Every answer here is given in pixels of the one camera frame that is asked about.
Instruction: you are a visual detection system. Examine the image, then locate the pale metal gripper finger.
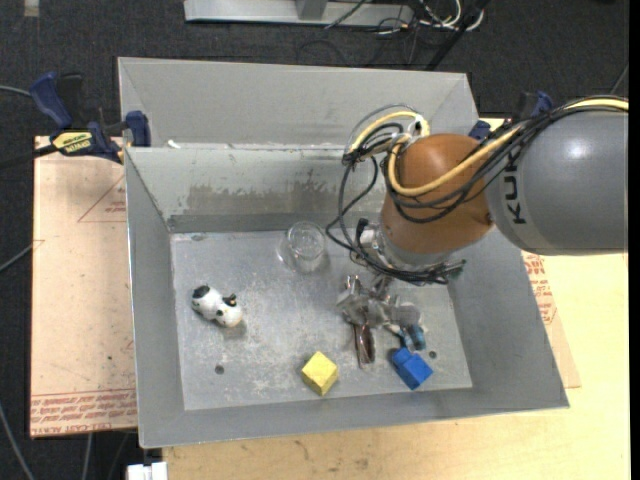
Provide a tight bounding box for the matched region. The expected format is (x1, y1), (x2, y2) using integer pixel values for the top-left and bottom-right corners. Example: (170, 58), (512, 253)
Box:
(363, 323), (378, 365)
(352, 321), (366, 370)

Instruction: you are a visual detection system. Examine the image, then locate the yellow cube sponge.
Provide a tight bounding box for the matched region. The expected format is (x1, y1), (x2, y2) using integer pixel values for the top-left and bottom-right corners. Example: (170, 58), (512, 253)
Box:
(300, 350), (340, 397)

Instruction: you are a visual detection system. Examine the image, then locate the blue block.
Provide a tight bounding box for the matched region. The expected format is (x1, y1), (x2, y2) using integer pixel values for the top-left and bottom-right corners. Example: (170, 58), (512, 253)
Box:
(390, 347), (435, 391)

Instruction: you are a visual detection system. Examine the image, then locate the clear glass cup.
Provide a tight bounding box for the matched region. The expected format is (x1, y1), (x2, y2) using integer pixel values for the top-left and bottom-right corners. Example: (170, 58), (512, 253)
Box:
(275, 220), (330, 275)

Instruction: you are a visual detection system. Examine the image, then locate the grey metal bin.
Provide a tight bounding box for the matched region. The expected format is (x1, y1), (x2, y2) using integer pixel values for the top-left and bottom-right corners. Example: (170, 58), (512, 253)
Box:
(117, 56), (570, 449)

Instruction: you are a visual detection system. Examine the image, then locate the black and white toy cow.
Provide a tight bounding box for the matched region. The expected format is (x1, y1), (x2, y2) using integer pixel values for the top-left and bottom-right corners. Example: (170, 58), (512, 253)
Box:
(191, 284), (245, 329)

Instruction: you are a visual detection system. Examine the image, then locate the brown cardboard board red print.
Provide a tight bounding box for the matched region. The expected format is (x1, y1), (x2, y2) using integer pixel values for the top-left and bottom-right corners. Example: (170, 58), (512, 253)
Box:
(29, 117), (582, 440)

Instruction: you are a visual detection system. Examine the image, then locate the black cylinder on white bracket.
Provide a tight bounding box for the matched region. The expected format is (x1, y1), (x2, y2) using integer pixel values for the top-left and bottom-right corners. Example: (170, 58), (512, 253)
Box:
(355, 217), (377, 252)

